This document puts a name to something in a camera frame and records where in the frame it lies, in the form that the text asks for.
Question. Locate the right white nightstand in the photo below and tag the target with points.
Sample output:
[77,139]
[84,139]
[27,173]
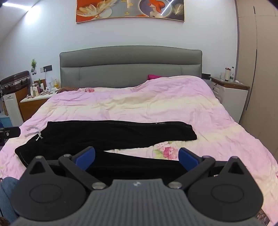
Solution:
[232,96]

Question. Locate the magenta pillow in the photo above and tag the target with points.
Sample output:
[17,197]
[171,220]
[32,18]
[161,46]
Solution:
[152,77]

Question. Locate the brown pillow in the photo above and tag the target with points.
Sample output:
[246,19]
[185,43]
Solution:
[66,89]

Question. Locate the pink floral duvet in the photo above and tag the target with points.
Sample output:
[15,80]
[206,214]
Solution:
[180,98]

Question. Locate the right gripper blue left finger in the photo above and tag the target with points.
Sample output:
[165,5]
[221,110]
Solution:
[76,166]

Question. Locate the black pants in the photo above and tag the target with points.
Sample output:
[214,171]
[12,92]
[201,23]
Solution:
[71,137]

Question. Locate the orange framed wall painting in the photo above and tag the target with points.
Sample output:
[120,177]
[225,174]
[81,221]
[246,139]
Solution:
[106,9]

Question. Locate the white red cap bottle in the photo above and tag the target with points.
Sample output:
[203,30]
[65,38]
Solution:
[227,74]

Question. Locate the green label plastic bottle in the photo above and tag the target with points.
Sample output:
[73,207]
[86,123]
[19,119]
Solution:
[232,74]

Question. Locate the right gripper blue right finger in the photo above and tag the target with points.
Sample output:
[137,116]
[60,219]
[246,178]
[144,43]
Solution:
[195,166]

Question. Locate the white table lamp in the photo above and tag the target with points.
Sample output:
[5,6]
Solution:
[49,82]

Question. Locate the dark suitcase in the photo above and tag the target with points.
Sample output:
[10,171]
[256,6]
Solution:
[15,82]

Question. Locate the black wall socket panel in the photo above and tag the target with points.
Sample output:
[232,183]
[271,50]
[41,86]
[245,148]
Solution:
[47,68]

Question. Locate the left wooden nightstand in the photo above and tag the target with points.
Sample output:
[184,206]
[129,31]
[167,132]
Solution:
[29,106]

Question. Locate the beige wardrobe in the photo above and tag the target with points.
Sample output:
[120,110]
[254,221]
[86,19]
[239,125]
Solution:
[257,68]

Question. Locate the grey upholstered headboard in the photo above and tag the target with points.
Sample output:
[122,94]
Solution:
[126,66]

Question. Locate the small potted plant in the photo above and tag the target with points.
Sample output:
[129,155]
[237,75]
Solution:
[33,66]

